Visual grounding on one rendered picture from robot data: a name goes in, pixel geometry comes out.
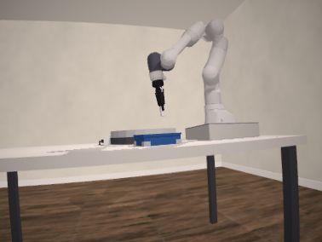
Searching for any grey round table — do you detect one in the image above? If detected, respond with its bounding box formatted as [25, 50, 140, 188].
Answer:
[97, 128, 176, 146]

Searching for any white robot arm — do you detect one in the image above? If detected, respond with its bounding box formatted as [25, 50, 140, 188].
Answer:
[147, 19, 235, 124]

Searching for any blue crate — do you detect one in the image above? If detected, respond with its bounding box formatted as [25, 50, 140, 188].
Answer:
[133, 133, 182, 147]

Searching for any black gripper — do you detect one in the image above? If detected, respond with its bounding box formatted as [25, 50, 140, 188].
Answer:
[152, 79, 166, 117]

